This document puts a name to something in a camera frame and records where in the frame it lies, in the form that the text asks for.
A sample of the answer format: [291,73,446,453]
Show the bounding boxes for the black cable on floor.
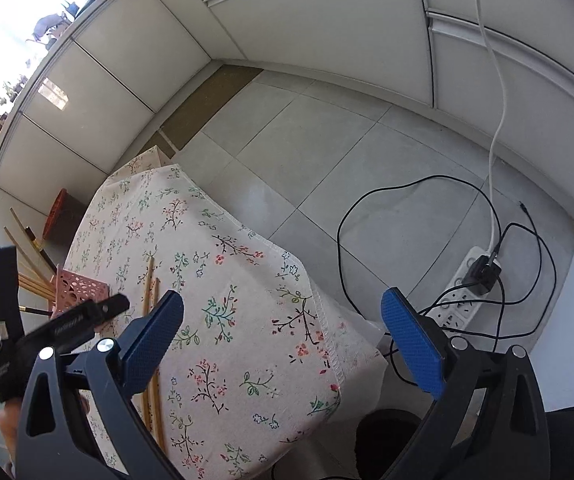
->
[336,173,558,388]

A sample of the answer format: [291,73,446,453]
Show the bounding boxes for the floral tablecloth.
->
[66,148,387,479]

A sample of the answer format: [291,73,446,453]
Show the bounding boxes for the brown trash bin orange rim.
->
[43,188,87,245]

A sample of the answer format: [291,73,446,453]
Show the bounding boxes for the person's left hand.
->
[0,399,22,462]

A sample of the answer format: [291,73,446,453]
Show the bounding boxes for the black power adapter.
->
[463,255,501,297]

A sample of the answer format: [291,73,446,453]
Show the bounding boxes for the bamboo chopstick in basket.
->
[9,208,57,282]
[3,226,52,285]
[18,274,55,299]
[19,281,55,302]

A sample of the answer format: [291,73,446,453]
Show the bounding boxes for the white kitchen cabinets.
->
[0,0,574,226]

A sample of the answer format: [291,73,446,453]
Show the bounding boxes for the white power strip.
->
[426,246,488,330]

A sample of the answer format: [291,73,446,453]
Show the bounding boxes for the pink perforated utensil basket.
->
[52,268,110,318]

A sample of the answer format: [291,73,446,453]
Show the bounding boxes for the white cable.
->
[469,0,510,256]

